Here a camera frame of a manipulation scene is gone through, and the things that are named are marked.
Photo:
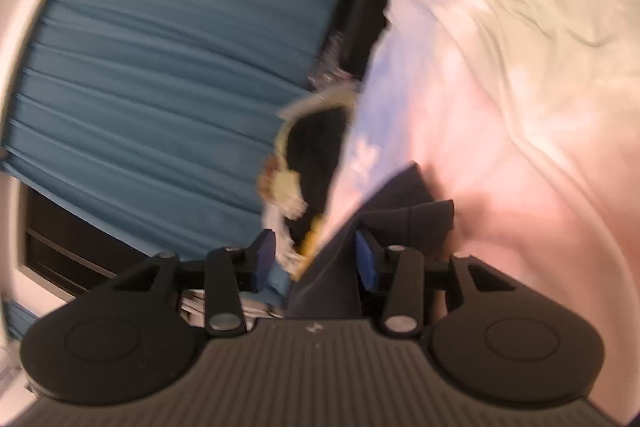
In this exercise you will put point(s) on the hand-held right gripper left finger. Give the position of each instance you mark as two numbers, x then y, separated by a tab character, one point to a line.
263	257

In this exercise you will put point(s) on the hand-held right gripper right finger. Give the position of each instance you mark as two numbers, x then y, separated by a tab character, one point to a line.
367	264

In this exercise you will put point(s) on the dark grey pants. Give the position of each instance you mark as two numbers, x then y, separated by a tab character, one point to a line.
380	212

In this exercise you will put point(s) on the pile of mixed clothes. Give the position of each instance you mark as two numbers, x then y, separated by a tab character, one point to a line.
320	152

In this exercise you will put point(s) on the cream knitted garment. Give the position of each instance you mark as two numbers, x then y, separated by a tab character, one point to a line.
282	187

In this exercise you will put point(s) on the wide blue curtain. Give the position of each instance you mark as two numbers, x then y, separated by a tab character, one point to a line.
165	97

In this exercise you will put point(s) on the dark window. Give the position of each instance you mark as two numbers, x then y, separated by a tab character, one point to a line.
65	237

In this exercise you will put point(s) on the narrow blue curtain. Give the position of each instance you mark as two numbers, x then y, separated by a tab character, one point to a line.
11	318

